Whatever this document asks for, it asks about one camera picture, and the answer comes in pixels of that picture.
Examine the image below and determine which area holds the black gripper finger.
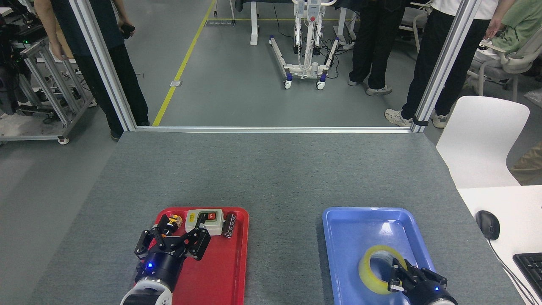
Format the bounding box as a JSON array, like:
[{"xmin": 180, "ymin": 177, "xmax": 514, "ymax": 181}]
[
  {"xmin": 408, "ymin": 267, "xmax": 448, "ymax": 287},
  {"xmin": 135, "ymin": 214, "xmax": 171, "ymax": 260},
  {"xmin": 387, "ymin": 258, "xmax": 409, "ymax": 293},
  {"xmin": 169, "ymin": 213, "xmax": 211, "ymax": 261}
]

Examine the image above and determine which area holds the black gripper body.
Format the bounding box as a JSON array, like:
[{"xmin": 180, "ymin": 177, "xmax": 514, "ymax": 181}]
[
  {"xmin": 406, "ymin": 280, "xmax": 458, "ymax": 305},
  {"xmin": 135, "ymin": 248, "xmax": 185, "ymax": 291}
]

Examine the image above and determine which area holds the yellow tape roll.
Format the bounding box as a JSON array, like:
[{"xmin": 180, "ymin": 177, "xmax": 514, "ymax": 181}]
[{"xmin": 359, "ymin": 245, "xmax": 409, "ymax": 295}]

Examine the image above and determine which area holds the person's hand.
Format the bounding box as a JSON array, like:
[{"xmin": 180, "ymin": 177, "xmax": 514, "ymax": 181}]
[{"xmin": 484, "ymin": 17, "xmax": 503, "ymax": 41}]

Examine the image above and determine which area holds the yellow black push button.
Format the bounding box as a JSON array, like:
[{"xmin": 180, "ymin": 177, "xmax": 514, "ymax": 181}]
[{"xmin": 163, "ymin": 214, "xmax": 183, "ymax": 236}]

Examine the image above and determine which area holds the red plastic tray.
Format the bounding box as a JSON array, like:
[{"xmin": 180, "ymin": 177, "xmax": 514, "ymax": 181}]
[{"xmin": 152, "ymin": 207, "xmax": 249, "ymax": 305}]

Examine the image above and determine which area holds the small black terminal block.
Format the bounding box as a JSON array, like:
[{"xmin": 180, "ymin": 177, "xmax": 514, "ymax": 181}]
[{"xmin": 223, "ymin": 214, "xmax": 237, "ymax": 238}]

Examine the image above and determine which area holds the blue plastic tray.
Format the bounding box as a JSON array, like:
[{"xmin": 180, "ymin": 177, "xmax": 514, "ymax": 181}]
[{"xmin": 322, "ymin": 207, "xmax": 437, "ymax": 305}]

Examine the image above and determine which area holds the black computer mouse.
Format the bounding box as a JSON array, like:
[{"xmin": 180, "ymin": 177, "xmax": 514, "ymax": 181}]
[{"xmin": 476, "ymin": 210, "xmax": 501, "ymax": 240}]

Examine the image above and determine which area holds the black keyboard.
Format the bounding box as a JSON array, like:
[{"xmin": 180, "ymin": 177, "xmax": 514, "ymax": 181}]
[{"xmin": 513, "ymin": 253, "xmax": 542, "ymax": 299}]

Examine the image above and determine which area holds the white desk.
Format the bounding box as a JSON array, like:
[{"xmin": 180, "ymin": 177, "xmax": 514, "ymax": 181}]
[{"xmin": 457, "ymin": 186, "xmax": 542, "ymax": 305}]

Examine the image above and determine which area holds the white plastic chair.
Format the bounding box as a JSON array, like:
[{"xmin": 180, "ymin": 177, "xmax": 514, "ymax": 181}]
[{"xmin": 436, "ymin": 96, "xmax": 530, "ymax": 189}]

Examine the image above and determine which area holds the person at picture edge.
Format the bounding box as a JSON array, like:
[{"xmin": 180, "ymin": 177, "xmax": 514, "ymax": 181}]
[{"xmin": 510, "ymin": 142, "xmax": 542, "ymax": 186}]

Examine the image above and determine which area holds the white stand on wheels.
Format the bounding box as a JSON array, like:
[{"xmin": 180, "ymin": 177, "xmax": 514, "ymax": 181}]
[{"xmin": 269, "ymin": 0, "xmax": 339, "ymax": 90}]

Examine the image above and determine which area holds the standing person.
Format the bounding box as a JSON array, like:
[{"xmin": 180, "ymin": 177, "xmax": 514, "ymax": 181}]
[
  {"xmin": 347, "ymin": 0, "xmax": 408, "ymax": 96},
  {"xmin": 384, "ymin": 0, "xmax": 516, "ymax": 128}
]

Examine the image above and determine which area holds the white table leg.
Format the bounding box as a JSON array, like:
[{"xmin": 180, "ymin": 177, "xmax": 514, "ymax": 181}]
[{"xmin": 250, "ymin": 0, "xmax": 259, "ymax": 45}]

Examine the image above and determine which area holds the black equipment on cart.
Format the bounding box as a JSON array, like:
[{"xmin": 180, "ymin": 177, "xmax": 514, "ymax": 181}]
[{"xmin": 0, "ymin": 0, "xmax": 51, "ymax": 117}]

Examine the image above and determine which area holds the walking person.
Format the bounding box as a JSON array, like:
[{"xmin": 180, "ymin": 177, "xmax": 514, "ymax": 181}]
[{"xmin": 34, "ymin": 0, "xmax": 150, "ymax": 142}]

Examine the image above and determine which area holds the grey office chair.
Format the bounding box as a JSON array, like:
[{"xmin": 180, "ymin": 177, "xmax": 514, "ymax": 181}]
[{"xmin": 466, "ymin": 28, "xmax": 542, "ymax": 102}]

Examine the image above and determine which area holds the seated person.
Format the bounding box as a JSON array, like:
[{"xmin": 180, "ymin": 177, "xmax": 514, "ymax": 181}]
[{"xmin": 478, "ymin": 0, "xmax": 542, "ymax": 55}]

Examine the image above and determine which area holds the white switch box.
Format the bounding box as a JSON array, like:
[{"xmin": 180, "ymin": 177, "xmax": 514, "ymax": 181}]
[{"xmin": 185, "ymin": 209, "xmax": 224, "ymax": 236}]

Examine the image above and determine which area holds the black mouse cable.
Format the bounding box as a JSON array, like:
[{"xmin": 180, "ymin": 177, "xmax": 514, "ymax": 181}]
[{"xmin": 487, "ymin": 239, "xmax": 537, "ymax": 305}]

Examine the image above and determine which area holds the silver aluminium rail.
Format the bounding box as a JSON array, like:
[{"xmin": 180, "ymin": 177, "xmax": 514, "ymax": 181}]
[{"xmin": 135, "ymin": 126, "xmax": 414, "ymax": 133}]

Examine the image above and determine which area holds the silver aluminium post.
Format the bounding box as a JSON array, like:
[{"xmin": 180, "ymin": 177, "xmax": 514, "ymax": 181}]
[
  {"xmin": 68, "ymin": 0, "xmax": 136, "ymax": 131},
  {"xmin": 412, "ymin": 0, "xmax": 483, "ymax": 133}
]

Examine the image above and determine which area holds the aluminium frame cart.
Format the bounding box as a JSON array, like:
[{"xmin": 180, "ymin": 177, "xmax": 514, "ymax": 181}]
[{"xmin": 0, "ymin": 32, "xmax": 96, "ymax": 145}]

